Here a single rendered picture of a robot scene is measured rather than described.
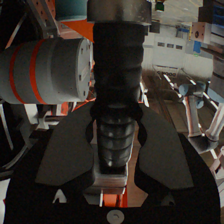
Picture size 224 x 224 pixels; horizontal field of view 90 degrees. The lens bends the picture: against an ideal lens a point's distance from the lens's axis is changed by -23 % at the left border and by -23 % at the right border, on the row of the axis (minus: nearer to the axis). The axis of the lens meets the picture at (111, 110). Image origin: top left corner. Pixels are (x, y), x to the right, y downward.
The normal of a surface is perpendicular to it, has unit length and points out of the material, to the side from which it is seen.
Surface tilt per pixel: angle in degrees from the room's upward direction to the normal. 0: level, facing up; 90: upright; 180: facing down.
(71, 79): 94
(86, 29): 90
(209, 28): 90
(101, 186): 90
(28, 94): 71
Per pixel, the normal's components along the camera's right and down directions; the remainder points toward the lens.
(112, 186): -0.03, 0.54
